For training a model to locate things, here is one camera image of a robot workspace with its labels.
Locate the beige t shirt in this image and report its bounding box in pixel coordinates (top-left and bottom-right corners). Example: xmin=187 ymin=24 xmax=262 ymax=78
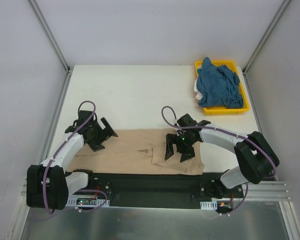
xmin=66 ymin=128 xmax=205 ymax=176

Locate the left aluminium frame post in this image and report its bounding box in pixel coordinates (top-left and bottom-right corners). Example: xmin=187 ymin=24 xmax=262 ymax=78
xmin=27 ymin=0 xmax=71 ymax=74

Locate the white cable duct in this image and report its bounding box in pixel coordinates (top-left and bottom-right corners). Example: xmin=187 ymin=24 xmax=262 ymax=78
xmin=200 ymin=201 xmax=218 ymax=210
xmin=65 ymin=197 xmax=110 ymax=208

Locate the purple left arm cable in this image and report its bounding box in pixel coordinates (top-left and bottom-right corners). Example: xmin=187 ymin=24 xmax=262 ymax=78
xmin=27 ymin=100 xmax=108 ymax=221

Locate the right white cable duct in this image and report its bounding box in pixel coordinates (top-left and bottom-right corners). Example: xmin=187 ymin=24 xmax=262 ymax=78
xmin=200 ymin=201 xmax=218 ymax=210

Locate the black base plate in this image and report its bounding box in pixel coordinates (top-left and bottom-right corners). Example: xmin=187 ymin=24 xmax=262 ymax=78
xmin=64 ymin=171 xmax=245 ymax=208

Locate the aluminium frame post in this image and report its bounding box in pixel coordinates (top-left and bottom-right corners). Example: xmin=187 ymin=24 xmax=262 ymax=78
xmin=27 ymin=0 xmax=71 ymax=74
xmin=242 ymin=0 xmax=293 ymax=76

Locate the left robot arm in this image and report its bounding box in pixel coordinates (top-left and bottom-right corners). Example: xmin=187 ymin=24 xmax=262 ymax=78
xmin=26 ymin=110 xmax=117 ymax=210

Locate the yellow plastic bin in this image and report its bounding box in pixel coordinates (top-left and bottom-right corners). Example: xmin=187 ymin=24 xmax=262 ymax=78
xmin=194 ymin=57 xmax=250 ymax=115

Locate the white cloth in bin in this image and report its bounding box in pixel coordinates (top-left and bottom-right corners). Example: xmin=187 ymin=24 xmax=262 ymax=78
xmin=193 ymin=65 xmax=203 ymax=100

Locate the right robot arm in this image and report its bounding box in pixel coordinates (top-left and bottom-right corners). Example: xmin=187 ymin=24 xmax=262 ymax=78
xmin=164 ymin=114 xmax=280 ymax=199

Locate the left white cable duct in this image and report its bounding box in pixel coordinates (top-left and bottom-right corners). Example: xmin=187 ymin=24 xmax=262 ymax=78
xmin=65 ymin=197 xmax=110 ymax=208

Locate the aluminium front rail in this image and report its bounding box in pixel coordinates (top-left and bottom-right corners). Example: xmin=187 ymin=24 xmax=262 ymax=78
xmin=21 ymin=174 xmax=292 ymax=202

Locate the blue t shirt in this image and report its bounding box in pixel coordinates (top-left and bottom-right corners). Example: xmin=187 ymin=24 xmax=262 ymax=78
xmin=197 ymin=57 xmax=244 ymax=109

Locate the right aluminium frame post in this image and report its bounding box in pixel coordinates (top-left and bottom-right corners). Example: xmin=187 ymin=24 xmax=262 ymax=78
xmin=242 ymin=0 xmax=293 ymax=76

